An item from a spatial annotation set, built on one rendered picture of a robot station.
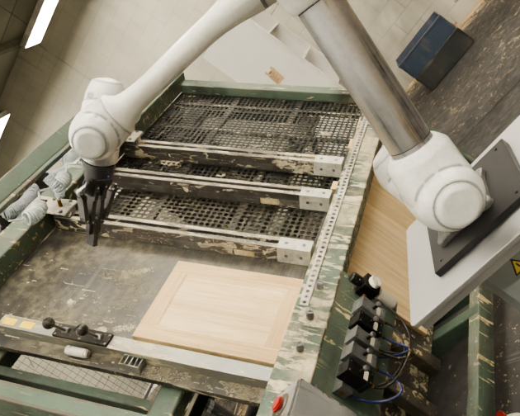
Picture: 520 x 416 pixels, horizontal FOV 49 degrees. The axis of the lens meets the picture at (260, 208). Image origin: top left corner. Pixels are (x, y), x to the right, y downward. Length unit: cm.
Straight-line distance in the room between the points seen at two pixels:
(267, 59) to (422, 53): 150
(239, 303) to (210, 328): 14
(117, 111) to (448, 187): 72
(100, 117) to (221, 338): 88
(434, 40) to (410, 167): 470
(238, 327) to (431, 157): 91
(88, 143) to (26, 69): 719
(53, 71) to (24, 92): 57
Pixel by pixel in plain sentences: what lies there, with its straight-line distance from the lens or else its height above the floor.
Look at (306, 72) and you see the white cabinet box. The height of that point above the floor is 114.
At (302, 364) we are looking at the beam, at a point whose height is 84.
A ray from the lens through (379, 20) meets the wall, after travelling 691.
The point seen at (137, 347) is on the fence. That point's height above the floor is 125.
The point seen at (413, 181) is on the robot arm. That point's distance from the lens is 127.
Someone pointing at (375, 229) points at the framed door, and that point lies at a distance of 271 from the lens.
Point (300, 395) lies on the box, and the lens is 140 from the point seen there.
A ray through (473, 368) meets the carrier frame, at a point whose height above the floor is 18.
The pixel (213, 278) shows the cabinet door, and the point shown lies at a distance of 206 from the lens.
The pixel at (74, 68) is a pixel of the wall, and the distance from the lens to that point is 805.
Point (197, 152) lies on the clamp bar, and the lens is 270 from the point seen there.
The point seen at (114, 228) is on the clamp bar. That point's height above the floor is 156.
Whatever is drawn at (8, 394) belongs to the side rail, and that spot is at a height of 149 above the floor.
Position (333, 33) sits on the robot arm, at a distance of 122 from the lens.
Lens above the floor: 139
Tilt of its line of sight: 6 degrees down
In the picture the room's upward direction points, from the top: 56 degrees counter-clockwise
